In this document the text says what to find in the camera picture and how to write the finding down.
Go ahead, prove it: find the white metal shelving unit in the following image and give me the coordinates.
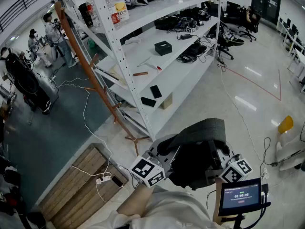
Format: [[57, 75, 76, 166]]
[[53, 0, 222, 140]]

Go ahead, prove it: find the person's right forearm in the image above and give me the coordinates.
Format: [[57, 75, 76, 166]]
[[213, 177, 224, 224]]

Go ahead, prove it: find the thin white cable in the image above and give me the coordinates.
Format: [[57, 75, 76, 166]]
[[51, 76, 114, 204]]

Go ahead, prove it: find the dark cabinet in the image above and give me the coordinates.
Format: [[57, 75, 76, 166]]
[[251, 0, 282, 25]]

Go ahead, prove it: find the black cup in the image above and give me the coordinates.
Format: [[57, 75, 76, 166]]
[[78, 3, 93, 29]]

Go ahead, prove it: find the white spare gripper device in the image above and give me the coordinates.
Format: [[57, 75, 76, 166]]
[[123, 0, 150, 7]]

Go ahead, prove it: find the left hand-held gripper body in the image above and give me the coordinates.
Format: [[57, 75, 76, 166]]
[[129, 135, 182, 188]]

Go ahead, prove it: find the large yellow label water bottle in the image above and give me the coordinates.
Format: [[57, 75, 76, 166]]
[[102, 0, 131, 31]]

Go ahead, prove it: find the black office chair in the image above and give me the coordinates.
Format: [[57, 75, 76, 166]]
[[238, 13, 261, 42], [215, 29, 245, 61]]

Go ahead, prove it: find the black smartphone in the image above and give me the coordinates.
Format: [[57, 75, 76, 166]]
[[140, 96, 157, 108], [150, 84, 163, 99]]

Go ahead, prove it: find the yellow plastic object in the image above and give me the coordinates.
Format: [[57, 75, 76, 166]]
[[277, 115, 295, 135]]

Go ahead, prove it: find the smartphone with light frame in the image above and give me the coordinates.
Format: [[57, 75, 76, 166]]
[[111, 175, 124, 188]]

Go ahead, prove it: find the red label plastic bottle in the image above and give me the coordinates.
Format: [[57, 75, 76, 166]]
[[85, 0, 101, 29]]

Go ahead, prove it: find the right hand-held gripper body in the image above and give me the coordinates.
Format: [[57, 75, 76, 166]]
[[206, 140, 253, 184]]

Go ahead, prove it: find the row of white desks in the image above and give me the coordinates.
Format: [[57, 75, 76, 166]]
[[277, 15, 305, 93]]

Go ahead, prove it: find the black cable with adapter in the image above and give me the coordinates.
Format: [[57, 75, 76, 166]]
[[261, 136, 280, 167]]

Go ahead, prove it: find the wooden pallet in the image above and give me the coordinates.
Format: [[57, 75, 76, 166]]
[[38, 143, 129, 229]]

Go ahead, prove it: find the black wheeled machine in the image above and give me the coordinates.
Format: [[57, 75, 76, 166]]
[[5, 53, 52, 115]]

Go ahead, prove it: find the person's left forearm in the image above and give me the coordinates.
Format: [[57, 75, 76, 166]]
[[116, 185, 155, 218]]

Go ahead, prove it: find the white plastic object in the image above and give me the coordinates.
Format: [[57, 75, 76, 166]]
[[274, 134, 305, 172]]

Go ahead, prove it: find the white cloth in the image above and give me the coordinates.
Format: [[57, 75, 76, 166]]
[[123, 38, 144, 47]]

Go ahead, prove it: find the black metal railing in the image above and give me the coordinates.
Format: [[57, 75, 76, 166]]
[[0, 0, 52, 33]]

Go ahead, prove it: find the black tissue box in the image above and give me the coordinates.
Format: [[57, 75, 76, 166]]
[[154, 41, 173, 56]]

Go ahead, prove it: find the person's white shirt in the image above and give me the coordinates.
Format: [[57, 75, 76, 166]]
[[78, 185, 236, 229]]

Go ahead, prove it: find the small cardboard box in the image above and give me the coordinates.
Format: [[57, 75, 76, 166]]
[[159, 93, 173, 110]]

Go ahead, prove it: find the black bag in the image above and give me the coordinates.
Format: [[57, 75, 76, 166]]
[[153, 15, 181, 31]]

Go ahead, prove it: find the pile of black cables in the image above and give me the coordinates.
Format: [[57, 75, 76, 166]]
[[176, 42, 206, 63]]

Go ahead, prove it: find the white stick with red tip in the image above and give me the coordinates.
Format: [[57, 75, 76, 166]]
[[137, 56, 163, 71]]

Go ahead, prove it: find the pile of black equipment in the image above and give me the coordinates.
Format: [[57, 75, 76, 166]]
[[179, 7, 212, 26]]

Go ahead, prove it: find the brown wooden pole stand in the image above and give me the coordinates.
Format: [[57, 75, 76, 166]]
[[54, 0, 151, 156]]

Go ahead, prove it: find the small black monitor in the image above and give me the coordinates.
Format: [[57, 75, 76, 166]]
[[218, 177, 263, 217]]

